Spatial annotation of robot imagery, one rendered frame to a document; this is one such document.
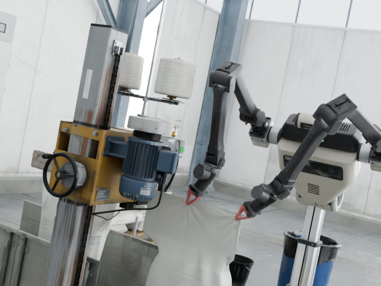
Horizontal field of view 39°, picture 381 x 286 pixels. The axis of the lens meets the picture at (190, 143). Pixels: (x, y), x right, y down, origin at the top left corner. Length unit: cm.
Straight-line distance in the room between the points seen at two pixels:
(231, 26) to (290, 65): 146
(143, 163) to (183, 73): 42
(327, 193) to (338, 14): 835
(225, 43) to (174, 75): 905
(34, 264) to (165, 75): 116
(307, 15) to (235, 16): 145
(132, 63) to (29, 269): 114
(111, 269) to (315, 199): 121
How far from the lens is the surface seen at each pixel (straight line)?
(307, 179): 274
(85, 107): 230
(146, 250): 304
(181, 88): 231
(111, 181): 235
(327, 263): 461
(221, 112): 236
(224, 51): 1130
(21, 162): 759
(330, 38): 1084
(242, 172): 1114
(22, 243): 285
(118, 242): 315
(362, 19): 1080
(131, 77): 246
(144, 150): 219
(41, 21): 750
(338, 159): 261
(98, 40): 230
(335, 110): 213
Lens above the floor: 147
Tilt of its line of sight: 3 degrees down
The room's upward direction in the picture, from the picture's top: 11 degrees clockwise
